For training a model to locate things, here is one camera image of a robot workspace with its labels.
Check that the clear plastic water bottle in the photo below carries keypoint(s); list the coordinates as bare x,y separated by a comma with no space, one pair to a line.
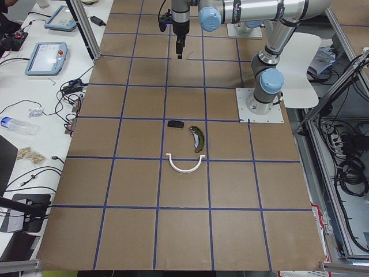
18,126

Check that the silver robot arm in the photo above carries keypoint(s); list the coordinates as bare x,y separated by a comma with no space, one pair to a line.
181,22
287,15

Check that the near blue teach pendant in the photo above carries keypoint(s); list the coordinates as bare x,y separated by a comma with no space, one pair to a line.
47,59

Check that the olive curved brake shoe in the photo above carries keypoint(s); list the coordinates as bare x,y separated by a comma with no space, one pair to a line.
199,138

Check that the far blue teach pendant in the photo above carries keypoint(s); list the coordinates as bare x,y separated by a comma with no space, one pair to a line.
61,20

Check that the blister pack of pills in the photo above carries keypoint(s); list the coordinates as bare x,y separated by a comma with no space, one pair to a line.
35,112

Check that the aluminium frame post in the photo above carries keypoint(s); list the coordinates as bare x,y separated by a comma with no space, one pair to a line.
86,30

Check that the white plastic chair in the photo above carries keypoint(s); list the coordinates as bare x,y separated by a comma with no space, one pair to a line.
294,62

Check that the blue teach pendant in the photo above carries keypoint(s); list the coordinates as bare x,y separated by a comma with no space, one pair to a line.
47,59
61,20

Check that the black power adapter brick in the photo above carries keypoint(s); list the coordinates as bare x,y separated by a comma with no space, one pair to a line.
97,21

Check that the bag of wooden pieces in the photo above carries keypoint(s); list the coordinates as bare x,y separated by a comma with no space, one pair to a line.
28,153

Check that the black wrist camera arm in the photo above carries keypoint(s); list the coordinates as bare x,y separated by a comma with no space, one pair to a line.
164,20

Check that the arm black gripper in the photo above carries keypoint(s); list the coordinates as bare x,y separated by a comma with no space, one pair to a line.
181,28

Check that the black monitor stand base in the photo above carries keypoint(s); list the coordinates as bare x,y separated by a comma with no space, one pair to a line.
24,213

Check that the black flat plastic part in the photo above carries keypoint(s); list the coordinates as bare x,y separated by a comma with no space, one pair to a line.
175,124

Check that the white semicircular plastic clamp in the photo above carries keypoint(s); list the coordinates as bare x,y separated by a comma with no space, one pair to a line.
185,167

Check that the black usb hub with cables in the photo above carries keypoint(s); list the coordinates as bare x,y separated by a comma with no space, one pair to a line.
73,86

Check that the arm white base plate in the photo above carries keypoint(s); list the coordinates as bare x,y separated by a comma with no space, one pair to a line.
241,30
252,111

